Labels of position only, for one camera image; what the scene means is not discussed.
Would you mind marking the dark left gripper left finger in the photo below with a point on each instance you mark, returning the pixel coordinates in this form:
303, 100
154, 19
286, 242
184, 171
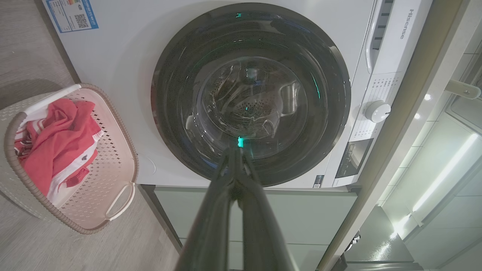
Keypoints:
211, 226

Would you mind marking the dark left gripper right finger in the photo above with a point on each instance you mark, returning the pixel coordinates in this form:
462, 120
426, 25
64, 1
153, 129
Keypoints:
260, 233

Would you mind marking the washing machine glass door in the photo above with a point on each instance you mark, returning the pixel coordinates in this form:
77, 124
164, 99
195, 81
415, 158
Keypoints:
180, 113

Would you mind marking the red white sports garment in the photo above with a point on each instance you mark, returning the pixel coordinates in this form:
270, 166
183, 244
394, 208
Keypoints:
60, 120
71, 165

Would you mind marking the dark washing machine display panel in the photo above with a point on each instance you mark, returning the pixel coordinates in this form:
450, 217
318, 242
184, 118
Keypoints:
353, 158

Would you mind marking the steel washer drum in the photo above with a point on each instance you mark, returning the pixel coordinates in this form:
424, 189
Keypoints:
252, 101

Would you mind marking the white washing machine dial knob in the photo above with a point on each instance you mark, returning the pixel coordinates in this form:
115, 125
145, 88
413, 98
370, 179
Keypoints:
377, 111

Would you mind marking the white front-load washing machine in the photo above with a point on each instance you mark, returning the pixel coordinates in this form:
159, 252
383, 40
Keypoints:
124, 75

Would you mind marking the round filter cover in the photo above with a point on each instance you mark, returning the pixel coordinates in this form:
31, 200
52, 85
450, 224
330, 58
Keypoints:
150, 165

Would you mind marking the cream perforated laundry basket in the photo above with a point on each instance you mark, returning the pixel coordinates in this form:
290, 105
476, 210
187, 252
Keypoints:
113, 173

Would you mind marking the beige countertop slab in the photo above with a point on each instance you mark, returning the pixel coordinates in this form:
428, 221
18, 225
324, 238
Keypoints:
414, 94

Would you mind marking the white detergent drawer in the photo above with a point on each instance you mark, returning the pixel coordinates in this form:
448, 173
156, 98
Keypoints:
378, 34

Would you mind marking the blue white energy label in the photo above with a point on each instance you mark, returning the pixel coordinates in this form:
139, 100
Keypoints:
71, 15

